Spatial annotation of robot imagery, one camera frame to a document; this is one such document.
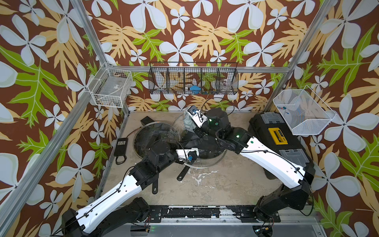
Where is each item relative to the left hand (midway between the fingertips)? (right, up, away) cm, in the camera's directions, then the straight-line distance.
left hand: (187, 138), depth 68 cm
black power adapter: (-45, -9, +30) cm, 55 cm away
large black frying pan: (-29, 0, +39) cm, 49 cm away
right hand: (+2, +10, +1) cm, 10 cm away
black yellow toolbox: (+51, +3, +19) cm, 55 cm away
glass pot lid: (-7, +3, +22) cm, 23 cm away
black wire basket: (+4, +39, +31) cm, 49 cm away
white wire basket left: (-46, +29, +17) cm, 57 cm away
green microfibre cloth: (+1, +7, 0) cm, 7 cm away
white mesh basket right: (+66, +14, +14) cm, 69 cm away
